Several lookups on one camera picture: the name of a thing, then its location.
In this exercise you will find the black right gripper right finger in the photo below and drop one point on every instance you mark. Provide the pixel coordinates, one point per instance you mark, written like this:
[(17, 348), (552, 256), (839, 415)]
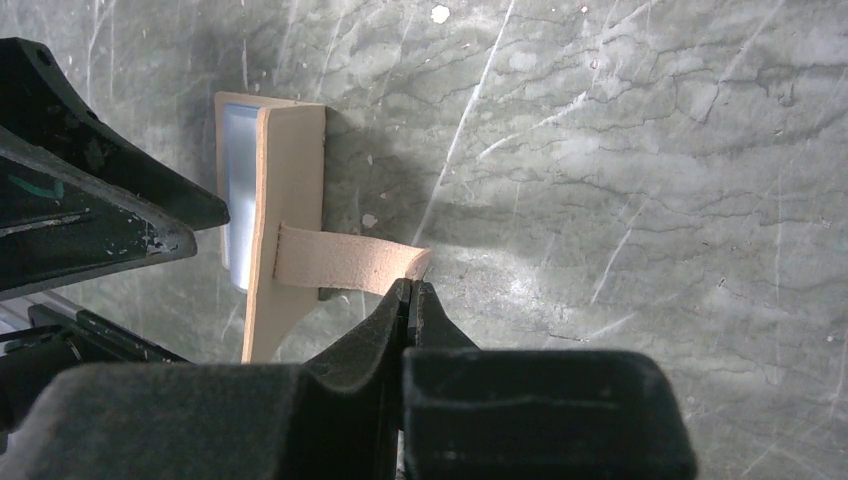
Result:
[(471, 413)]

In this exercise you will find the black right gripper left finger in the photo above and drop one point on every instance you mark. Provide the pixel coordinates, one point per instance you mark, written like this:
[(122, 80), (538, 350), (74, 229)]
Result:
[(335, 416)]

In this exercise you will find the beige leather card holder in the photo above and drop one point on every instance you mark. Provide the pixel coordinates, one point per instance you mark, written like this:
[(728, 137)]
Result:
[(270, 156)]

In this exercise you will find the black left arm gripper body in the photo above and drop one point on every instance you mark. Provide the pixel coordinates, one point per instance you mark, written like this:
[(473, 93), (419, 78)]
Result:
[(78, 202)]

